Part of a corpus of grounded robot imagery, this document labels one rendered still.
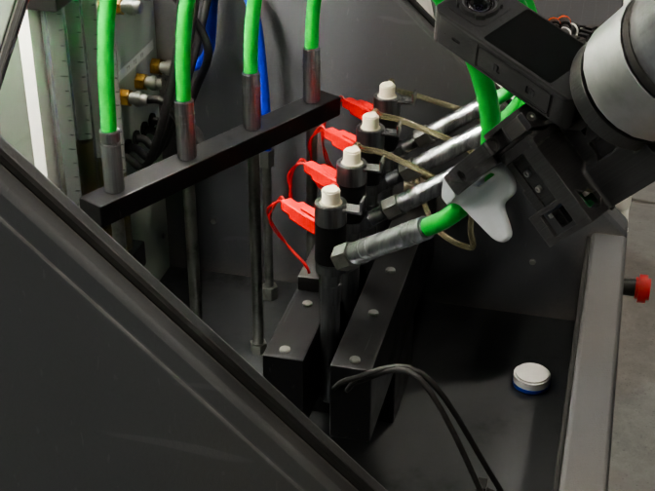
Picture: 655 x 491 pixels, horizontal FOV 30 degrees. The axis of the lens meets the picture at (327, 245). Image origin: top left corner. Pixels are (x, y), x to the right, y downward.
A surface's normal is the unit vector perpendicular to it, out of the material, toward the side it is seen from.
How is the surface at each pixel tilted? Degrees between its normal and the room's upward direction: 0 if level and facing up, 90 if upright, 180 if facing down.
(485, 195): 101
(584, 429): 0
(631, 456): 0
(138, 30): 90
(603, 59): 83
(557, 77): 21
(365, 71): 90
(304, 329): 0
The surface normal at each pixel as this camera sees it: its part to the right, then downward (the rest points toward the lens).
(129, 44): 0.97, 0.12
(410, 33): -0.24, 0.48
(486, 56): -0.74, 0.52
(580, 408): 0.00, -0.87
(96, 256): 0.66, -0.55
